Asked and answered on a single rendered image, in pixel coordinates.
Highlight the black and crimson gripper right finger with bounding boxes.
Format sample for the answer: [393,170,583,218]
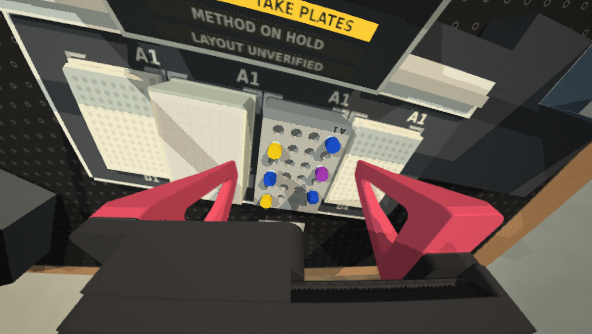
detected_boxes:
[354,160,504,280]

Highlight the cream benchtop instrument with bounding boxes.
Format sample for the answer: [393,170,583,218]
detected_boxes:
[0,169,57,286]

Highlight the grey tube block with coloured caps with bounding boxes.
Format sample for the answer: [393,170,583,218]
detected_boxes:
[253,98,353,214]

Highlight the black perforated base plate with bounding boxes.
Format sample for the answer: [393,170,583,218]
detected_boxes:
[0,0,592,268]

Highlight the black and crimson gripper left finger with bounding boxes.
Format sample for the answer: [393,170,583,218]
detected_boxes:
[89,161,238,221]

